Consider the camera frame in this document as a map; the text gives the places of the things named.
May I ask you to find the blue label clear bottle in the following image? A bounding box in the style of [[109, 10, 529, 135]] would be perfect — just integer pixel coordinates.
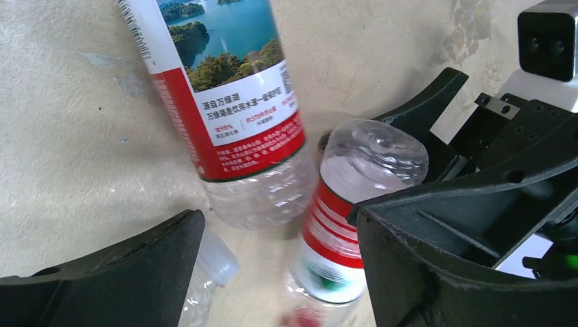
[[178, 231, 240, 327]]

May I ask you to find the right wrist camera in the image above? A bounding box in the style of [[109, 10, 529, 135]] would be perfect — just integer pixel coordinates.
[[497, 1, 577, 113]]

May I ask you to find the red and blue label bottle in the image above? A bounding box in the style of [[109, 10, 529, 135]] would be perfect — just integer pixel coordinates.
[[117, 1, 314, 230]]

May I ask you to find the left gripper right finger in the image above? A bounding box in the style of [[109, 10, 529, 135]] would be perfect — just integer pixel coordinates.
[[357, 209, 577, 326]]

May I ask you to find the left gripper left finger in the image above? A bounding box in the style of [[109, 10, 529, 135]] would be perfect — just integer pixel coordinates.
[[1, 210, 205, 326]]

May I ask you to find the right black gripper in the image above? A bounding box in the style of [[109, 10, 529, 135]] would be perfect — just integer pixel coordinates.
[[350, 67, 577, 280]]

